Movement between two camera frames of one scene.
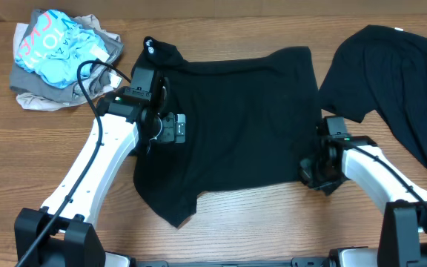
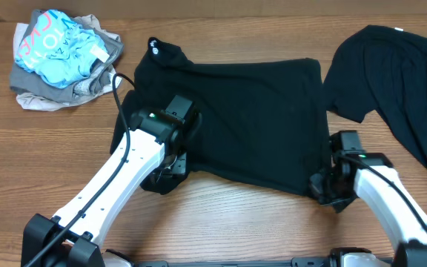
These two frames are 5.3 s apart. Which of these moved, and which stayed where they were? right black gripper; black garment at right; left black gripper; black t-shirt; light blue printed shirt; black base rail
Moved: right black gripper; left black gripper; black t-shirt
Stayed: light blue printed shirt; black base rail; black garment at right
